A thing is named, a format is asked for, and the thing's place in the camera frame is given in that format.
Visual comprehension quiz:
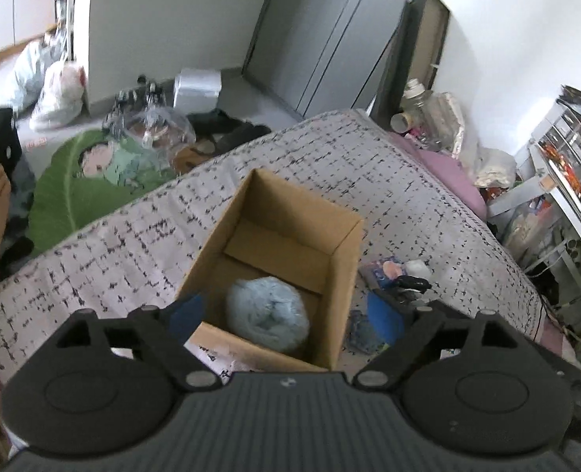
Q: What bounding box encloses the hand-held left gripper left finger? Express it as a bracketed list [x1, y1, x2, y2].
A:
[54, 293, 222, 394]

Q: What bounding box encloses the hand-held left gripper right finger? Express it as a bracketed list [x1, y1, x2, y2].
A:
[353, 289, 515, 395]

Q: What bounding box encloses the blue packet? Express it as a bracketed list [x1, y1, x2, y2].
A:
[358, 256, 409, 291]

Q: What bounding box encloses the brown cardboard box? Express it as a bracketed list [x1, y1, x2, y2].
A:
[172, 167, 366, 373]

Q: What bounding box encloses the light blue fuzzy ball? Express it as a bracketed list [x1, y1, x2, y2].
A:
[226, 278, 311, 355]

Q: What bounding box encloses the blue patterned pouch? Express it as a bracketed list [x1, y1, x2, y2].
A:
[348, 311, 390, 355]

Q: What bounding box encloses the small black object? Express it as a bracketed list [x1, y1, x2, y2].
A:
[391, 275, 431, 293]

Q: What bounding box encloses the black-and-white patterned bedspread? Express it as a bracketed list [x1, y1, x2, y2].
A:
[0, 108, 581, 404]

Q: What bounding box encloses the green leaf-shaped cushion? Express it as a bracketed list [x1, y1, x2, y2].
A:
[27, 128, 183, 256]

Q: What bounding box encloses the clear plastic bag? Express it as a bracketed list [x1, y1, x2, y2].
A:
[106, 103, 198, 173]

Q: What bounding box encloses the black clothes pile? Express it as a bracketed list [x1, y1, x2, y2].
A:
[187, 108, 272, 153]

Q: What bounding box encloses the crinkled white plastic bag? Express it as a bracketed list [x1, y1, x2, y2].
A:
[428, 91, 518, 188]

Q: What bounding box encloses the clear plastic bottle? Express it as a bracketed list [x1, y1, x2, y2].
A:
[401, 79, 441, 129]

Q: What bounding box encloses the white box appliance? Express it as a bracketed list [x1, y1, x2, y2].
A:
[173, 68, 222, 114]

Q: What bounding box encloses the cluttered metal shelf rack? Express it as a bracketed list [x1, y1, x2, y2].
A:
[514, 83, 581, 276]

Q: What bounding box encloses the white plastic bag red print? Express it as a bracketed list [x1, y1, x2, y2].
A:
[30, 61, 87, 131]

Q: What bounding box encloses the dark brown wooden board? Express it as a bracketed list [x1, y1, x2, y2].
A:
[369, 0, 451, 129]

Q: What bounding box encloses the pale blue plastic bag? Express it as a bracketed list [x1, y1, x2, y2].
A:
[10, 39, 57, 111]

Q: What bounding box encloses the grey wardrobe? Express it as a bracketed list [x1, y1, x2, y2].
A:
[241, 0, 419, 119]

